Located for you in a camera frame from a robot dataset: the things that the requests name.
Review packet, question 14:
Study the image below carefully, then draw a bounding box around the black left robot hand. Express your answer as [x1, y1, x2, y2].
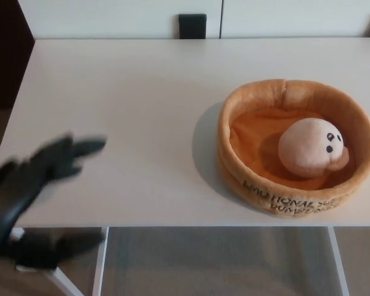
[0, 132, 108, 269]

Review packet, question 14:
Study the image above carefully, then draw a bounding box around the white cabinet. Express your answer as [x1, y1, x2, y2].
[27, 0, 370, 40]

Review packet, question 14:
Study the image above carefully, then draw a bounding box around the white table left leg frame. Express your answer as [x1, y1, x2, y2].
[14, 227, 110, 296]

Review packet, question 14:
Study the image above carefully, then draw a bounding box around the orange round plush plate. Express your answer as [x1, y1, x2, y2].
[216, 78, 370, 218]

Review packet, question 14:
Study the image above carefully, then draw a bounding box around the white table leg frame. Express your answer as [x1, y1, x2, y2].
[326, 227, 351, 296]
[14, 227, 110, 296]

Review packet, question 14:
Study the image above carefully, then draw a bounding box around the beige plush dumpling toy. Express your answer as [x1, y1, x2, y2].
[277, 118, 351, 180]

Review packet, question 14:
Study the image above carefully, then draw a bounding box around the dark brown cabinet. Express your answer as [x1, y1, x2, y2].
[0, 0, 36, 110]

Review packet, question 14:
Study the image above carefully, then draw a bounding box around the white table right leg frame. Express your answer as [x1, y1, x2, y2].
[326, 227, 351, 296]

